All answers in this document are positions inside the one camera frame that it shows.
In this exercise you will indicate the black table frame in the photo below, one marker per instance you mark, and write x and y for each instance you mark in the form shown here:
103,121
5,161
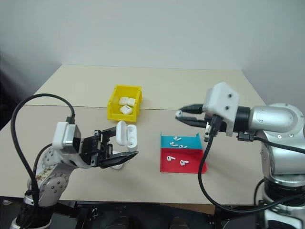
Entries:
69,205

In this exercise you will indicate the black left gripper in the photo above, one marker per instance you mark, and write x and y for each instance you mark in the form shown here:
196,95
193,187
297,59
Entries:
91,150

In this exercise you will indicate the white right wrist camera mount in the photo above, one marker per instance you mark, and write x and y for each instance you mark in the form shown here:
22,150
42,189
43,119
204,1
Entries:
224,100

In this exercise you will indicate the yellow plastic bin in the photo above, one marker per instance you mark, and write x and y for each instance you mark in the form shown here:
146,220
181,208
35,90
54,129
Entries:
112,112

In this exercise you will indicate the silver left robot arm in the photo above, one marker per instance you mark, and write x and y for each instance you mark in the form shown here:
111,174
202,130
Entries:
53,183

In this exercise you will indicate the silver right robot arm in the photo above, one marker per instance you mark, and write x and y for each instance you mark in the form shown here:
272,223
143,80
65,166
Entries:
274,121

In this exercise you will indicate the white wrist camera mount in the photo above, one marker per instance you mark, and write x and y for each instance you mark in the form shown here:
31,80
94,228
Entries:
59,136
224,100

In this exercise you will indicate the blue plastic tray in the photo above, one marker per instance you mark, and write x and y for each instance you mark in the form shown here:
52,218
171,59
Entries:
190,143

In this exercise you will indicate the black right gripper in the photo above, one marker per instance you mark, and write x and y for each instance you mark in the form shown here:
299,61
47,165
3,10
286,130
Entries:
207,124

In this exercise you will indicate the white earbud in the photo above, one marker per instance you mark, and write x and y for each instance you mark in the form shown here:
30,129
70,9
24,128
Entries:
178,113
183,146
170,159
173,143
176,138
183,162

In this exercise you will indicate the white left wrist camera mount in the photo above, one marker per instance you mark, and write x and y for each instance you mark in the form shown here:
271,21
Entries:
59,136

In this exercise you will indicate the red plastic tray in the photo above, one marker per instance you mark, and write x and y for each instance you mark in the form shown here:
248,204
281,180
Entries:
193,167

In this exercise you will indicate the white earbud case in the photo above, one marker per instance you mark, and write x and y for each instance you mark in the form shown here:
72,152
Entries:
117,167
124,136
126,110
131,102
123,100

